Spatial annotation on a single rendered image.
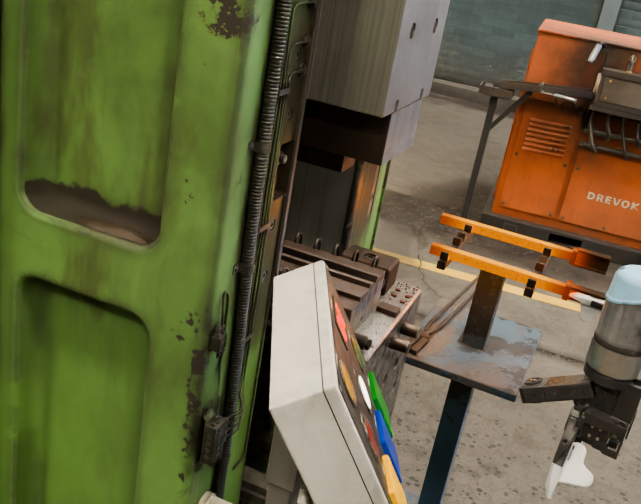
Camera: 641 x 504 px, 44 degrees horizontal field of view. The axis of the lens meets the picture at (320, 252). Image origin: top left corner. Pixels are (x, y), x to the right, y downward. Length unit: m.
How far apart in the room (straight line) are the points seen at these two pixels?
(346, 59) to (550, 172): 3.82
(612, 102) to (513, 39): 4.29
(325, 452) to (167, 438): 0.57
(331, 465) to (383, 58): 0.69
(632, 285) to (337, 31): 0.62
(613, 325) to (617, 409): 0.13
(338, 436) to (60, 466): 0.92
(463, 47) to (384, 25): 7.80
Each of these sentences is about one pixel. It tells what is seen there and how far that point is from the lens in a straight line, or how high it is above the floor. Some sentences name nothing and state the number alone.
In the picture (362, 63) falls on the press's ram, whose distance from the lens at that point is 1.36.
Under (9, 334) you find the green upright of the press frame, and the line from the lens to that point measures 1.57.
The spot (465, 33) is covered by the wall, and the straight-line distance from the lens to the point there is 9.12.
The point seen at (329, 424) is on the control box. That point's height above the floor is 1.15.
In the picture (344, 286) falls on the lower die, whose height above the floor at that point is 0.99.
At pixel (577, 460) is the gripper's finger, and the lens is 1.25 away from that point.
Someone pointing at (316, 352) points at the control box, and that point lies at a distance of 0.95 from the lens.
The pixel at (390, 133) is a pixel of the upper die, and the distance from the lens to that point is 1.43.
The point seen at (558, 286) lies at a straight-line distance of 1.90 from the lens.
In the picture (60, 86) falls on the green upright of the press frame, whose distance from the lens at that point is 1.41.
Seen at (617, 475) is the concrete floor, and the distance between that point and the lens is 3.16.
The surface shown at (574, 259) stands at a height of 0.97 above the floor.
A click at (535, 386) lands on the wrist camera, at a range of 1.25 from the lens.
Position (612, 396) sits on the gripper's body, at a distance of 1.24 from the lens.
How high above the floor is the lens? 1.66
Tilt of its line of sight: 23 degrees down
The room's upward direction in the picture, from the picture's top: 10 degrees clockwise
